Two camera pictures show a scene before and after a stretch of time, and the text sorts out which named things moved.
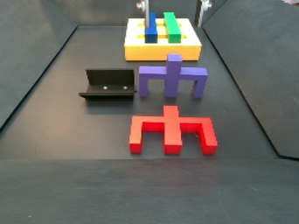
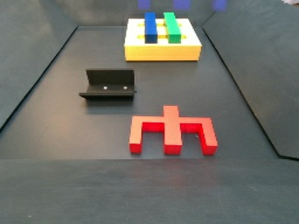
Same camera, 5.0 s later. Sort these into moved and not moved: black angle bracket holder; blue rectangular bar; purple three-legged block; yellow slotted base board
Moved: purple three-legged block
Not moved: yellow slotted base board; blue rectangular bar; black angle bracket holder
